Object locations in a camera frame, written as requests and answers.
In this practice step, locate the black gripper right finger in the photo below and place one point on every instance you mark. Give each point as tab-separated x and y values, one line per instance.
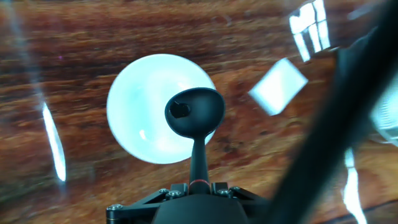
242	199

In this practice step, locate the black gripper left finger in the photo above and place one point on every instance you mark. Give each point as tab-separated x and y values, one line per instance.
136	213

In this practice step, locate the white ceramic bowl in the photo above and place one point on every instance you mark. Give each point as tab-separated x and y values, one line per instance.
136	109

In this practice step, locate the white sponge block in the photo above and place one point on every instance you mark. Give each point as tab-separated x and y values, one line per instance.
277	87

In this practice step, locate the wood pattern table mat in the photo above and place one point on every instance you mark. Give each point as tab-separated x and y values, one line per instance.
93	46

